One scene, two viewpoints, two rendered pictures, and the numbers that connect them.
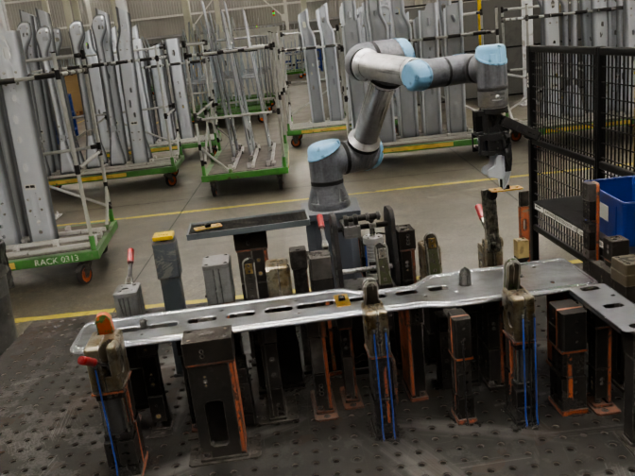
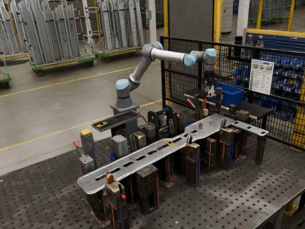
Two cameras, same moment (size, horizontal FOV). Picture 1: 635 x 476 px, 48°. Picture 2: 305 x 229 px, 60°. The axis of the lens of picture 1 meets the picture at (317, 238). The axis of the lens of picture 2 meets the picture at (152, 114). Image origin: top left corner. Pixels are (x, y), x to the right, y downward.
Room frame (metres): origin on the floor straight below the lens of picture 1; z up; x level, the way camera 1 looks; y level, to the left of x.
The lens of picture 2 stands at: (0.45, 0.99, 2.01)
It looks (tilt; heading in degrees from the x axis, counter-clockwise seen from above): 24 degrees down; 326
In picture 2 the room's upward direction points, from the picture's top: 3 degrees counter-clockwise
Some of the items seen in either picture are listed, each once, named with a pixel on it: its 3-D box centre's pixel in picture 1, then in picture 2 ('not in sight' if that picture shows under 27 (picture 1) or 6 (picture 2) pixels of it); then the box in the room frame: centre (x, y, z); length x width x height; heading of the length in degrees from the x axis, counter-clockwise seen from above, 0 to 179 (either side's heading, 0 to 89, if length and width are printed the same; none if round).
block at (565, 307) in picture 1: (567, 357); (233, 144); (1.62, -0.60, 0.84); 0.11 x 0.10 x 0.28; 4
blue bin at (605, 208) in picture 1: (629, 209); (224, 94); (2.01, -0.93, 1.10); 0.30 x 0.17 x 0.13; 179
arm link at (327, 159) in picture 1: (326, 160); (123, 87); (2.44, -0.06, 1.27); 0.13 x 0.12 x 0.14; 114
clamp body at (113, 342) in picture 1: (117, 406); (118, 209); (1.55, 0.53, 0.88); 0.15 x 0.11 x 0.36; 4
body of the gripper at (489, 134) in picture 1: (491, 130); (209, 77); (1.80, -0.47, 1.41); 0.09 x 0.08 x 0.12; 94
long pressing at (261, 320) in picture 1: (334, 304); (168, 145); (1.76, -0.03, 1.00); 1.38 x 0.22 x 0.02; 94
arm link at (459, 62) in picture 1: (461, 69); (197, 56); (1.88, -0.42, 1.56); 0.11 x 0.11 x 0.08; 24
